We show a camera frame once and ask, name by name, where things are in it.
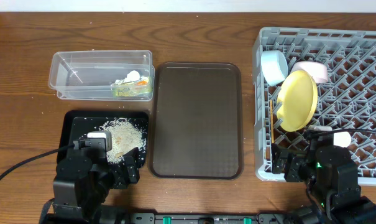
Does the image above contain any rice pile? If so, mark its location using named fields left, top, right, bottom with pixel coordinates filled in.
left=98, top=118, right=146, bottom=164

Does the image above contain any grey dishwasher rack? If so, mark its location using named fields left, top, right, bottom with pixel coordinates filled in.
left=252, top=27, right=376, bottom=186

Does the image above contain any light blue bowl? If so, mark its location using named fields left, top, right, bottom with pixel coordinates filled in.
left=260, top=50, right=288, bottom=86

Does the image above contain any black waste tray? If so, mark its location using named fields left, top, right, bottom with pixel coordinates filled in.
left=60, top=110, right=149, bottom=167

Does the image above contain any white napkin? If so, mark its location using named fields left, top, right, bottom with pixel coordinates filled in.
left=113, top=70, right=140, bottom=85

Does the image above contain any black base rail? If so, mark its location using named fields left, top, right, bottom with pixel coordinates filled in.
left=121, top=212, right=303, bottom=224

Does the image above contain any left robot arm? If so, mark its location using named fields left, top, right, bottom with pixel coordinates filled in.
left=39, top=131, right=140, bottom=224

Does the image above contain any clear plastic bin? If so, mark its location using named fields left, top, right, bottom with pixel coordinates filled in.
left=48, top=50, right=155, bottom=101

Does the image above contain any colourful snack wrapper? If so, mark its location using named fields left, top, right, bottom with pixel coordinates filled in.
left=111, top=77, right=152, bottom=97

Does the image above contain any white rice bowl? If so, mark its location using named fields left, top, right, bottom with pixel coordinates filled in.
left=291, top=61, right=329, bottom=83

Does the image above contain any yellow plate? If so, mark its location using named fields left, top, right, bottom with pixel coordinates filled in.
left=277, top=70, right=318, bottom=132

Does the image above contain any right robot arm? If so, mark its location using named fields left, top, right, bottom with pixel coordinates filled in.
left=271, top=126, right=376, bottom=223

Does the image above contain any wooden chopstick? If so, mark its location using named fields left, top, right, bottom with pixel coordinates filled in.
left=269, top=100, right=275, bottom=144

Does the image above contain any small white green cup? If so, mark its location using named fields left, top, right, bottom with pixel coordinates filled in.
left=332, top=131, right=352, bottom=147

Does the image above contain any brown serving tray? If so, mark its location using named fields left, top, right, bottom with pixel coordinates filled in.
left=148, top=62, right=243, bottom=180

